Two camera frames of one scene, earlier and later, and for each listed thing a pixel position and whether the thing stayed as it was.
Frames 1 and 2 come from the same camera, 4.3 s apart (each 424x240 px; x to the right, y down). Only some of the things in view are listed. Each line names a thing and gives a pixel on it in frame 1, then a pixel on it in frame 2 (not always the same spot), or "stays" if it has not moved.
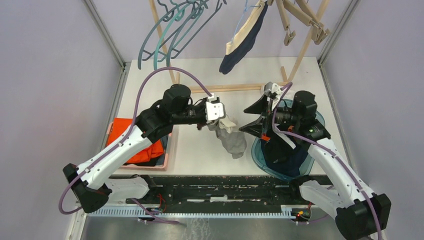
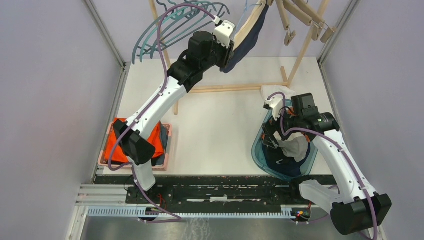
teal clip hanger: x=170 y=49 to x=172 y=24
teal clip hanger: x=157 y=50 to x=160 y=20
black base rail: x=165 y=191 stays
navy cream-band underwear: x=242 y=41 stays
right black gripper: x=260 y=107 to x=269 y=128
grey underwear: x=234 y=142 to x=295 y=146
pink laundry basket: x=164 y=167 stays
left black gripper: x=203 y=123 to x=228 y=53
